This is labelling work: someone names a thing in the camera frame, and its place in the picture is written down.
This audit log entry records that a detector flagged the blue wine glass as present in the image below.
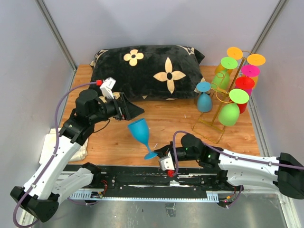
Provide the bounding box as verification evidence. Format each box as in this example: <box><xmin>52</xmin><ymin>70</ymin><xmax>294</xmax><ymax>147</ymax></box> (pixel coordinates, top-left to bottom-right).
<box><xmin>196</xmin><ymin>82</ymin><xmax>212</xmax><ymax>113</ymax></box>
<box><xmin>128</xmin><ymin>118</ymin><xmax>157</xmax><ymax>160</ymax></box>

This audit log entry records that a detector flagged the green wine glass front right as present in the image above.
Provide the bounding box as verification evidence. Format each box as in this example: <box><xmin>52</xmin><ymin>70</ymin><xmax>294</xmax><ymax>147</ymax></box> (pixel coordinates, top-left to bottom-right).
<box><xmin>218</xmin><ymin>88</ymin><xmax>249</xmax><ymax>126</ymax></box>

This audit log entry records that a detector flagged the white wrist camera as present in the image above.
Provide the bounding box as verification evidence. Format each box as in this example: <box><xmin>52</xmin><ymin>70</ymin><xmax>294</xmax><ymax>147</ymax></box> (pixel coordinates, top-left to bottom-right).
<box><xmin>159</xmin><ymin>152</ymin><xmax>175</xmax><ymax>171</ymax></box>
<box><xmin>99</xmin><ymin>77</ymin><xmax>116</xmax><ymax>99</ymax></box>

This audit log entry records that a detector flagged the pink wine glass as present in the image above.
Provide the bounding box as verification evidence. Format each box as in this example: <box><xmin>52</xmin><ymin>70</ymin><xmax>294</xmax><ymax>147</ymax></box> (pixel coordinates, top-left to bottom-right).
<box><xmin>241</xmin><ymin>64</ymin><xmax>260</xmax><ymax>77</ymax></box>

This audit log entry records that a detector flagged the black floral plush pillow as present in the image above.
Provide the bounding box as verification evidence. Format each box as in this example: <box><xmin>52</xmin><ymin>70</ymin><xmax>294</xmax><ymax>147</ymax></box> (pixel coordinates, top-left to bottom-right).
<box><xmin>90</xmin><ymin>45</ymin><xmax>205</xmax><ymax>100</ymax></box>

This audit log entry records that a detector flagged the gold wire glass rack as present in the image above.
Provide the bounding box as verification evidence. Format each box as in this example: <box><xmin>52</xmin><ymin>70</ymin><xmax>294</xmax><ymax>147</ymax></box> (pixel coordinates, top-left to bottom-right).
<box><xmin>192</xmin><ymin>50</ymin><xmax>252</xmax><ymax>144</ymax></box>

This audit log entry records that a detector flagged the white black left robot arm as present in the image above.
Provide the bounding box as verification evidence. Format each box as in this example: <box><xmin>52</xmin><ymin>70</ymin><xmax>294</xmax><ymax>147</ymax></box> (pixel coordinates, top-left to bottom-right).
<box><xmin>10</xmin><ymin>89</ymin><xmax>144</xmax><ymax>222</ymax></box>

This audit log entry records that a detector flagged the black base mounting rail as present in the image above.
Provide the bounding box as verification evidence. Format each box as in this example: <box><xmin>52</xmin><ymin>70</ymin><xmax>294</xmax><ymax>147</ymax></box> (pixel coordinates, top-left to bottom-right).
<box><xmin>64</xmin><ymin>163</ymin><xmax>243</xmax><ymax>199</ymax></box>

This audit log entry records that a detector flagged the white folded cloth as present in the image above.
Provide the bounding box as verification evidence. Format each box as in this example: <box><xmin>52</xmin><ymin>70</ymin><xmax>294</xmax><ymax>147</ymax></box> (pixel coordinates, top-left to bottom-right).
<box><xmin>39</xmin><ymin>133</ymin><xmax>88</xmax><ymax>165</ymax></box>

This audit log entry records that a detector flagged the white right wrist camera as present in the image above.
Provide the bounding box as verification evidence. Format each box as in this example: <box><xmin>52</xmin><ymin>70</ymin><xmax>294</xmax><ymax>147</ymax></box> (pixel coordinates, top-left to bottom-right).
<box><xmin>159</xmin><ymin>152</ymin><xmax>175</xmax><ymax>171</ymax></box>

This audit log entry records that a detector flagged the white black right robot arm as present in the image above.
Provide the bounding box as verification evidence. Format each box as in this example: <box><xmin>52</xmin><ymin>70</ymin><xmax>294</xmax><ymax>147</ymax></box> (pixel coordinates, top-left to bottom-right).
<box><xmin>155</xmin><ymin>133</ymin><xmax>304</xmax><ymax>200</ymax></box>

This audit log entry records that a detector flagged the red wine glass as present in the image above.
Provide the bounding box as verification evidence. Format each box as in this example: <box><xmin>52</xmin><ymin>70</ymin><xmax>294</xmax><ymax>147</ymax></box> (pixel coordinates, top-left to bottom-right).
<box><xmin>235</xmin><ymin>76</ymin><xmax>255</xmax><ymax>114</ymax></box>

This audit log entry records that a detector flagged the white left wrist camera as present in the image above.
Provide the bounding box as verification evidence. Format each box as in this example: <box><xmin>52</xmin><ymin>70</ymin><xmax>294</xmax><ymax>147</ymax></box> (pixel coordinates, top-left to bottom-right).
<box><xmin>99</xmin><ymin>77</ymin><xmax>116</xmax><ymax>99</ymax></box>

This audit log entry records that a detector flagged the orange wine glass back left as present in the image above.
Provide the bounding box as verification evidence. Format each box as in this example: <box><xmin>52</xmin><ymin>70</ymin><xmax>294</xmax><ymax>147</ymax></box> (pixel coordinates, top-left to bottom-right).
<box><xmin>214</xmin><ymin>47</ymin><xmax>243</xmax><ymax>74</ymax></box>

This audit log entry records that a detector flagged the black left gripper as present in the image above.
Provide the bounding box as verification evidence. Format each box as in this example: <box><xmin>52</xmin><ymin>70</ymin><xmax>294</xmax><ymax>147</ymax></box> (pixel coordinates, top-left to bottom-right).
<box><xmin>89</xmin><ymin>92</ymin><xmax>144</xmax><ymax>124</ymax></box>

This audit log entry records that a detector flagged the orange wine glass back right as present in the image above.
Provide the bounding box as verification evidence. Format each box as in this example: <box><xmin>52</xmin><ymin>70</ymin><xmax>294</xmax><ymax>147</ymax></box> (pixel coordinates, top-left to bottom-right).
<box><xmin>247</xmin><ymin>54</ymin><xmax>266</xmax><ymax>88</ymax></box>

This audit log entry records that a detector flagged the orange wine glass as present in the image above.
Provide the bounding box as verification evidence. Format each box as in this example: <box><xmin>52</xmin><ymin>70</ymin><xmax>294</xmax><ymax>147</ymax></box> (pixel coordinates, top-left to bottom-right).
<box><xmin>214</xmin><ymin>47</ymin><xmax>243</xmax><ymax>74</ymax></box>
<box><xmin>247</xmin><ymin>54</ymin><xmax>266</xmax><ymax>88</ymax></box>

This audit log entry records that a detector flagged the green wine glass left row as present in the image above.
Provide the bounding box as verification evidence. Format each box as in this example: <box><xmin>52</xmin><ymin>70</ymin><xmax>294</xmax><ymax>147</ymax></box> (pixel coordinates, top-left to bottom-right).
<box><xmin>211</xmin><ymin>57</ymin><xmax>238</xmax><ymax>90</ymax></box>

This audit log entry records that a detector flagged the blue wine glass front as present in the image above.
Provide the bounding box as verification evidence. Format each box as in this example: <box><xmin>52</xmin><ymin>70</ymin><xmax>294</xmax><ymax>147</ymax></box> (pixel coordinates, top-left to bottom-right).
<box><xmin>128</xmin><ymin>118</ymin><xmax>157</xmax><ymax>160</ymax></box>

